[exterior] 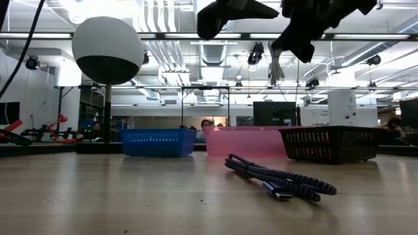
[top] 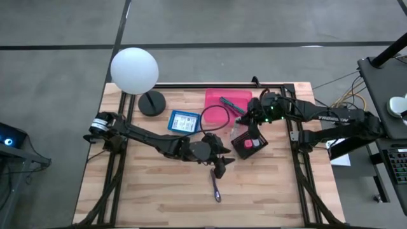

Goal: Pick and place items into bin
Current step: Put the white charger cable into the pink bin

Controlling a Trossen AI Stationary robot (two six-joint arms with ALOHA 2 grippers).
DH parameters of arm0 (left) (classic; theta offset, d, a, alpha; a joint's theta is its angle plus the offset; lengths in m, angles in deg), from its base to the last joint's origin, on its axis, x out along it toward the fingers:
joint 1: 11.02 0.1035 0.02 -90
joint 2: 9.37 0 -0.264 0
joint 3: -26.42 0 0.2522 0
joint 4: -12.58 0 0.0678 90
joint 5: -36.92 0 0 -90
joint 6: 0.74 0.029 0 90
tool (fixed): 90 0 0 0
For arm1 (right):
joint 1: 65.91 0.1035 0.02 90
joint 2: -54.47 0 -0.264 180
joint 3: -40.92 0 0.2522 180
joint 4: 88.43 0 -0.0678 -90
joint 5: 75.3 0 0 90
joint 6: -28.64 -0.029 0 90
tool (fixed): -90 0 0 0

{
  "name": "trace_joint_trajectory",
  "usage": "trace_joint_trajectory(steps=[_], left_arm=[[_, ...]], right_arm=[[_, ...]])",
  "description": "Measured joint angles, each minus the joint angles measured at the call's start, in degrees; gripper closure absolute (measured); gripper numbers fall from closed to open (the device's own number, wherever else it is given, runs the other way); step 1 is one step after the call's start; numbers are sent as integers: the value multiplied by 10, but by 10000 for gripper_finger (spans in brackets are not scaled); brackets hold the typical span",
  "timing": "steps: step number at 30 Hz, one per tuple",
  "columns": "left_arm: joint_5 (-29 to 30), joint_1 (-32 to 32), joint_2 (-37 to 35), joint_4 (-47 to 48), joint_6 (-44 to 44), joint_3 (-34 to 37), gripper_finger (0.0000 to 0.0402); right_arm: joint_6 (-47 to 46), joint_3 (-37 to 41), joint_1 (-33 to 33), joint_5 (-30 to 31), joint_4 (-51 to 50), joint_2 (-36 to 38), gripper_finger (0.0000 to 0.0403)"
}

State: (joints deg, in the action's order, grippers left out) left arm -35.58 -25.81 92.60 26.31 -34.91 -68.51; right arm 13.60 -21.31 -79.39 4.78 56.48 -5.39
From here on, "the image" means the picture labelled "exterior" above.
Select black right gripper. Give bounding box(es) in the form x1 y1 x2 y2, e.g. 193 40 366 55
272 0 378 64

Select pink translucent plastic bin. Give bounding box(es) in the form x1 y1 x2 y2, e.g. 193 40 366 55
203 125 290 158

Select black overhead crossbar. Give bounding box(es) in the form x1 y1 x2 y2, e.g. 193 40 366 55
0 31 418 42

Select dark computer monitor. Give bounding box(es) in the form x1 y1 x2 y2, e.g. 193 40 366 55
252 101 300 128
399 97 418 129
0 101 21 126

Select white column cabinet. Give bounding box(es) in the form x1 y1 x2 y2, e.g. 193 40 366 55
327 89 359 128

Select black background rig stand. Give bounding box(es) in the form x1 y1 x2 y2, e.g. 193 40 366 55
180 86 231 129

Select black mesh plastic basket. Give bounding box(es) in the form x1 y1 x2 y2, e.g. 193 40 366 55
278 125 388 165

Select person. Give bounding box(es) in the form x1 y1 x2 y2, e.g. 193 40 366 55
379 117 408 146
195 118 216 144
76 120 106 142

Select white globe table lamp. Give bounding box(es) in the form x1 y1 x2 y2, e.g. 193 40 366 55
71 16 146 155

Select blue plastic basket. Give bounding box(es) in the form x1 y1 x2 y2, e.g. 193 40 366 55
119 127 198 159

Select background robot arms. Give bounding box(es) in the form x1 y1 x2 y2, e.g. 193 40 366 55
20 114 78 144

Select red and black device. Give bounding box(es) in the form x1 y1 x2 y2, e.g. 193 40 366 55
0 119 33 147

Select black ceiling-hung camera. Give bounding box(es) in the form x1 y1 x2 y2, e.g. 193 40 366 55
247 42 265 67

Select purple braided usb cable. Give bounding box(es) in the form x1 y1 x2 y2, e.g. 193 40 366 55
224 153 338 203

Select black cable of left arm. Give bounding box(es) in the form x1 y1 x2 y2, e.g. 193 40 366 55
0 0 46 99

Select black aluminium table frame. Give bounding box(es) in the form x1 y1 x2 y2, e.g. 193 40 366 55
0 142 418 158

